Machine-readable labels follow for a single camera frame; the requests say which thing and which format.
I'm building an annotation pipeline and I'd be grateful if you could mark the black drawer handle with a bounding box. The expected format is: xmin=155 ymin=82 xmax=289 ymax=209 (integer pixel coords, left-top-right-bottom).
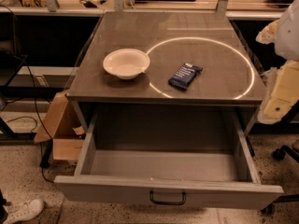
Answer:
xmin=149 ymin=190 xmax=187 ymax=206

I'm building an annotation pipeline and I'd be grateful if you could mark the black floor cable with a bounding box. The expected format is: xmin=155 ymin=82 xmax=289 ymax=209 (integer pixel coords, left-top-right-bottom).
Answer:
xmin=0 ymin=3 xmax=55 ymax=184

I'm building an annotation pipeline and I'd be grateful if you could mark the grey low shelf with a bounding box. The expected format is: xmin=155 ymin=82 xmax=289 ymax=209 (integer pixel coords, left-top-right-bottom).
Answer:
xmin=0 ymin=65 xmax=78 ymax=98

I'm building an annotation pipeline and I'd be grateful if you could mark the brown cardboard box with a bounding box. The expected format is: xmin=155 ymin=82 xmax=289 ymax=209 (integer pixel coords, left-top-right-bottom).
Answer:
xmin=34 ymin=91 xmax=85 ymax=161

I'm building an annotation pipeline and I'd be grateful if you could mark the open grey top drawer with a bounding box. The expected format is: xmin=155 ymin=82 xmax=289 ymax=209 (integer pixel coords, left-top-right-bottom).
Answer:
xmin=55 ymin=107 xmax=283 ymax=209

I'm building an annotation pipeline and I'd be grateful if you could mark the grey cabinet with glass top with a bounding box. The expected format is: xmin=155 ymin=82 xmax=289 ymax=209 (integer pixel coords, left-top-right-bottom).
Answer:
xmin=68 ymin=12 xmax=264 ymax=131

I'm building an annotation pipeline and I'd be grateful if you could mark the blue rxbar blueberry wrapper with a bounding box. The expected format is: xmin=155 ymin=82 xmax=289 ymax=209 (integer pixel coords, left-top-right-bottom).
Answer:
xmin=168 ymin=63 xmax=203 ymax=90

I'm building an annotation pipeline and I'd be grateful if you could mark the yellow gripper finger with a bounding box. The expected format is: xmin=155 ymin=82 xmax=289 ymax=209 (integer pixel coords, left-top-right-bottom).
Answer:
xmin=263 ymin=61 xmax=299 ymax=120

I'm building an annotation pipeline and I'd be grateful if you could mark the black office chair base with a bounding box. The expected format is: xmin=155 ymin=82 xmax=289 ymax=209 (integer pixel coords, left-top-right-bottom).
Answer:
xmin=261 ymin=140 xmax=299 ymax=216

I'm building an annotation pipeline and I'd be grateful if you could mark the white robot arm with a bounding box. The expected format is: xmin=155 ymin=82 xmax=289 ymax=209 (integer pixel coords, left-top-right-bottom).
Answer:
xmin=256 ymin=0 xmax=299 ymax=124

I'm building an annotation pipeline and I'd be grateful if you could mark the white ceramic bowl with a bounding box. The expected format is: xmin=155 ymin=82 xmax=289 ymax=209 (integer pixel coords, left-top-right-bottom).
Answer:
xmin=103 ymin=49 xmax=150 ymax=79

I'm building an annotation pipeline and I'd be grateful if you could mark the white sneaker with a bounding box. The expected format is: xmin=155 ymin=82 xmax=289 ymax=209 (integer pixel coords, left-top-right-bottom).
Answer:
xmin=0 ymin=199 xmax=44 ymax=224

